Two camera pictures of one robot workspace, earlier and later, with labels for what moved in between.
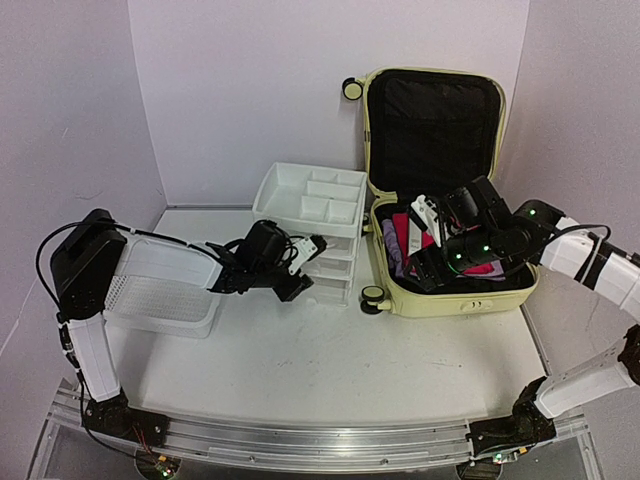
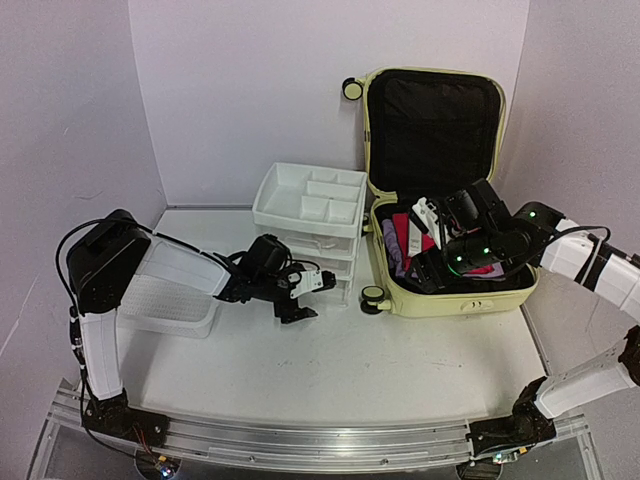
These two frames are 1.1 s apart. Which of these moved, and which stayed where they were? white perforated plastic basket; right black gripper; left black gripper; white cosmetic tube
Moved: left black gripper
Stayed: white cosmetic tube; right black gripper; white perforated plastic basket
